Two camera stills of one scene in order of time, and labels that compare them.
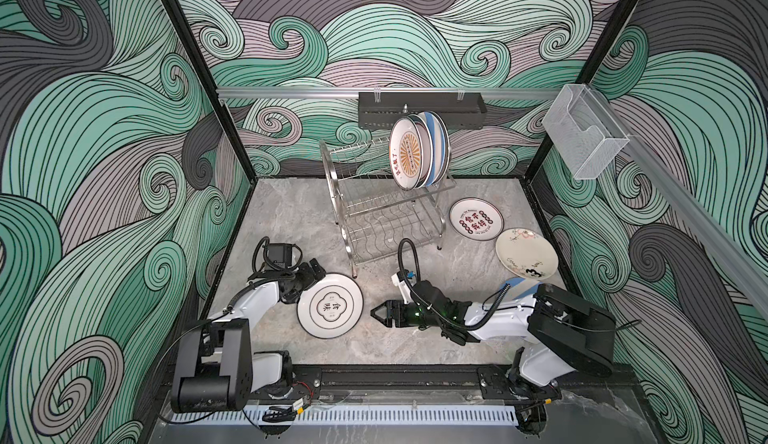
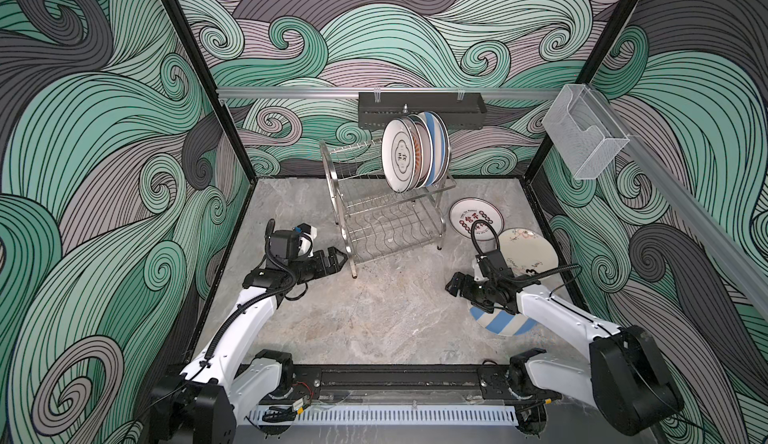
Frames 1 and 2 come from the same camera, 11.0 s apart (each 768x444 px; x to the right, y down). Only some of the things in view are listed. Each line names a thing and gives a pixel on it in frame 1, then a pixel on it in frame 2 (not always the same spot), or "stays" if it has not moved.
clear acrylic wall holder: x=583 y=132 stays
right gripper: x=384 y=311 → x=466 y=280
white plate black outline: x=333 y=307 → x=399 y=154
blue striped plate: x=441 y=147 stays
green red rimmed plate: x=428 y=151 stays
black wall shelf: x=383 y=110 stays
